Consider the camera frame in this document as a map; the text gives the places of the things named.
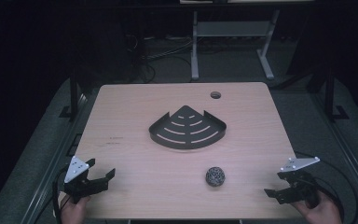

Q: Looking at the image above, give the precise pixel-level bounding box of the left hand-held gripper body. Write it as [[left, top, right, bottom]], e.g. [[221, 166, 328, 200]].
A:
[[62, 155, 110, 205]]

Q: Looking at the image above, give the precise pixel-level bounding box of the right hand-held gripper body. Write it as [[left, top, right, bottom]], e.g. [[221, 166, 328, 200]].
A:
[[276, 156, 322, 209]]

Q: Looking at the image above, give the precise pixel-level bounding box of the steel wool ball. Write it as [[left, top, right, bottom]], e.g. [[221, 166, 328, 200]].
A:
[[205, 166, 227, 188]]

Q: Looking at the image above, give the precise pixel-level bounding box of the black metal corner shelf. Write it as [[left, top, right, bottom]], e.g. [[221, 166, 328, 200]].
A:
[[148, 105, 227, 150]]

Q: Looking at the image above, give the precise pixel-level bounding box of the person's left hand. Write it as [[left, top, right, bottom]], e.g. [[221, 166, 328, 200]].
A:
[[59, 194, 91, 224]]

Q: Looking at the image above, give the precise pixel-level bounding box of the person's right hand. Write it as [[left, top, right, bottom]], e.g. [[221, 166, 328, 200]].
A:
[[291, 189, 343, 224]]

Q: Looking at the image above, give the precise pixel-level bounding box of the aluminium frame rail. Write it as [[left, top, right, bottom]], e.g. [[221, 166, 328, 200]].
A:
[[310, 92, 358, 216], [20, 92, 90, 224]]

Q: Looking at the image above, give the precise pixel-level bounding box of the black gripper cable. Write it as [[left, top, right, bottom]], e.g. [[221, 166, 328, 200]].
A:
[[42, 166, 71, 224], [293, 150, 358, 224]]

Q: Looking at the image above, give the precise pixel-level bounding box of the black metal post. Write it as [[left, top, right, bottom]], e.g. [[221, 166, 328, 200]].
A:
[[323, 64, 351, 123], [59, 66, 81, 122]]

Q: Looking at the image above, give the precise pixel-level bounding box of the bundle of floor cables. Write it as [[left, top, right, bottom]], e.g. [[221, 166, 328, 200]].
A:
[[124, 33, 194, 84]]

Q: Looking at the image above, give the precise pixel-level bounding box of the white metal desk frame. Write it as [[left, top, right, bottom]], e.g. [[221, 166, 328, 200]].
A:
[[189, 8, 282, 81]]

